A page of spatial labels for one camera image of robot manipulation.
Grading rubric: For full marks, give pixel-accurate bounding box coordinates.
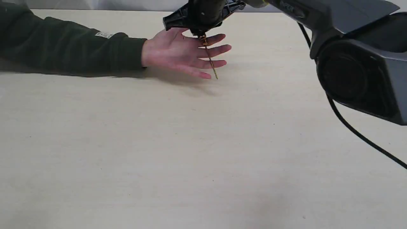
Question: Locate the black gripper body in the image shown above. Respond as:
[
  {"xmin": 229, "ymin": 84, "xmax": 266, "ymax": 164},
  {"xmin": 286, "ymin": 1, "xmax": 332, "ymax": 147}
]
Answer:
[{"xmin": 163, "ymin": 0, "xmax": 246, "ymax": 36}]

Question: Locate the black gold precision screwdriver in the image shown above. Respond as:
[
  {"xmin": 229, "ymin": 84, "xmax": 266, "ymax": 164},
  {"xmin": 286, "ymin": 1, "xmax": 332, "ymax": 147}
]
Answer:
[{"xmin": 199, "ymin": 33, "xmax": 218, "ymax": 79}]

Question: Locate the dark green sleeved forearm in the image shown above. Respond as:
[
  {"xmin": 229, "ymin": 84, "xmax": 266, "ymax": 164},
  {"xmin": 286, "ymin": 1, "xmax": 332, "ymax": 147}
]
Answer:
[{"xmin": 0, "ymin": 2, "xmax": 146, "ymax": 75}]

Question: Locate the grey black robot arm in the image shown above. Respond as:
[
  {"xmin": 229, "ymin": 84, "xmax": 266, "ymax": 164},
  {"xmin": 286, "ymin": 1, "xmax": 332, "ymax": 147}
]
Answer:
[{"xmin": 163, "ymin": 0, "xmax": 407, "ymax": 126}]

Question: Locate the person's open bare hand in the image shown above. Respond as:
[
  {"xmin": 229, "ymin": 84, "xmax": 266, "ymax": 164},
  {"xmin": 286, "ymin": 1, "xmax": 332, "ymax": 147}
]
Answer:
[{"xmin": 141, "ymin": 28, "xmax": 232, "ymax": 79}]

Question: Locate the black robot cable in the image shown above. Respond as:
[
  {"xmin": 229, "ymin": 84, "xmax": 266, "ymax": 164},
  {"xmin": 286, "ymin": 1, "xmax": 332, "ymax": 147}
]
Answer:
[{"xmin": 297, "ymin": 22, "xmax": 407, "ymax": 170}]

